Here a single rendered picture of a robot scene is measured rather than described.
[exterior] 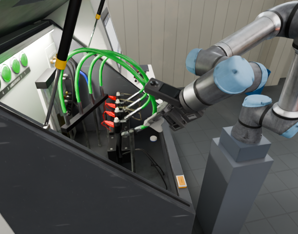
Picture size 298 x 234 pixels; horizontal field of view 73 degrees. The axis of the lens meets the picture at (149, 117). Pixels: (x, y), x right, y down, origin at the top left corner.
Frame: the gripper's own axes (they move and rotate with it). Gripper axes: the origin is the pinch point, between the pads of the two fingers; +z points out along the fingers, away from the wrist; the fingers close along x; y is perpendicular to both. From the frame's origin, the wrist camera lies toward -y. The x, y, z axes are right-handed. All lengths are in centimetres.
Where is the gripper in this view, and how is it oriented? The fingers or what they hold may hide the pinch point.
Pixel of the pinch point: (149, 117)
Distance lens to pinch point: 69.1
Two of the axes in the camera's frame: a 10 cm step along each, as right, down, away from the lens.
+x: 5.0, -6.5, 5.7
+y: 7.0, 6.9, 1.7
